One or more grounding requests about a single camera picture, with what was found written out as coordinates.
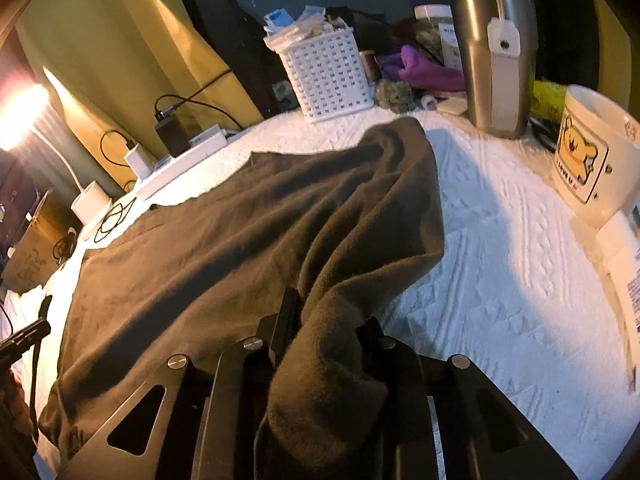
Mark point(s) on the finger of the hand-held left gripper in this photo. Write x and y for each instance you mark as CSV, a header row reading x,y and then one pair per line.
x,y
22,340

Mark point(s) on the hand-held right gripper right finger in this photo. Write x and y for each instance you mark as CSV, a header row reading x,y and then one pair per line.
x,y
372,332

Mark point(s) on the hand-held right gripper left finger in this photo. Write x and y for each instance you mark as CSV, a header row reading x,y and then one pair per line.
x,y
282,330

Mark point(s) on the brown t-shirt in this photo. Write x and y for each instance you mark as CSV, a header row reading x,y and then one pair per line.
x,y
250,240

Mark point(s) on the cardboard box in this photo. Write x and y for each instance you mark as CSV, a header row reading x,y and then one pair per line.
x,y
30,250

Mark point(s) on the white desk lamp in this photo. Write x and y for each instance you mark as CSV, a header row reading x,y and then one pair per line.
x,y
90,205

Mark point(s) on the white power strip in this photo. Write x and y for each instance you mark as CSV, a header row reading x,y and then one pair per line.
x,y
197,150

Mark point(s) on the white charger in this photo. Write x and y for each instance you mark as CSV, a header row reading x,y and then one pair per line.
x,y
137,161

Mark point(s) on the black charger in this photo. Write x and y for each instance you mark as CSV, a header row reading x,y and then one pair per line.
x,y
170,132

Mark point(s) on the grey fuzzy ball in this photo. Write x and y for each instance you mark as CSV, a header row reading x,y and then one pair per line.
x,y
395,96

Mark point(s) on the white plastic basket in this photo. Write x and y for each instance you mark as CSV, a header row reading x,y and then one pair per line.
x,y
330,77

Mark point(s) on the white labelled bottle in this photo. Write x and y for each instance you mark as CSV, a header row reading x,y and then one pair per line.
x,y
632,285

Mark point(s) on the small red tin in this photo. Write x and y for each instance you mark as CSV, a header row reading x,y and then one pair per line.
x,y
369,66

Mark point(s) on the purple cloth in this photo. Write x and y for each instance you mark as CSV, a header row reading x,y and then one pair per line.
x,y
425,67

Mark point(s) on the white cartoon mug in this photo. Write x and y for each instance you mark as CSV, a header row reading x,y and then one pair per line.
x,y
595,160

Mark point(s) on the steel tumbler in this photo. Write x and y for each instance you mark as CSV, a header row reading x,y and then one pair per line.
x,y
477,60

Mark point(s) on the yellow-green packet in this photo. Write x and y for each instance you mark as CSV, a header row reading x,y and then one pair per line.
x,y
547,97

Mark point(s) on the bundle of small packets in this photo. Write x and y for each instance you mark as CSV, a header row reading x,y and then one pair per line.
x,y
300,22

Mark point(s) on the clear jar with white lid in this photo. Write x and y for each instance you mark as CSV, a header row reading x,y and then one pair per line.
x,y
432,30

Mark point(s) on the yellow curtain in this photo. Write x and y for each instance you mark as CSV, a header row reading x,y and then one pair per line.
x,y
615,60
100,35

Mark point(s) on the white paper tag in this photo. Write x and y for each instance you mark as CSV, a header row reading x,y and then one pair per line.
x,y
502,37

